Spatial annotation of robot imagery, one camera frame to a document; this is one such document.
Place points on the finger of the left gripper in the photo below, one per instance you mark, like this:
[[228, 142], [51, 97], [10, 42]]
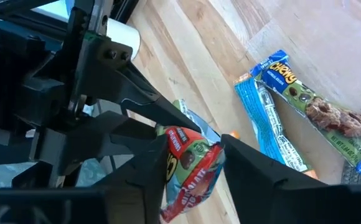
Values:
[[105, 74], [99, 137]]

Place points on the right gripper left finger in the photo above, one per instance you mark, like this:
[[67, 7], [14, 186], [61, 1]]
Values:
[[137, 186]]

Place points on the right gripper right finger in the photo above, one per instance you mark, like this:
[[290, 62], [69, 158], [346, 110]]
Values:
[[261, 193]]

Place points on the chocolate chip granola bar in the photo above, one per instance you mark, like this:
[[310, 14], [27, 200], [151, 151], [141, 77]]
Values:
[[196, 168]]

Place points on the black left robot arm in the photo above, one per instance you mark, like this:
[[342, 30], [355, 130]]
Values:
[[0, 77]]

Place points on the light blue granola bar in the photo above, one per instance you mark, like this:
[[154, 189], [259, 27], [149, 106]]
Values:
[[267, 124]]

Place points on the dark blue green granola bar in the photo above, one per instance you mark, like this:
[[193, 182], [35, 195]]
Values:
[[323, 115]]

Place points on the white pot with green plant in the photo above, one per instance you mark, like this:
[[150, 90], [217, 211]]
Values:
[[124, 37]]

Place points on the black rig frame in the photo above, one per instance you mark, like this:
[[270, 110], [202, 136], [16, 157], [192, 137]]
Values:
[[126, 9]]

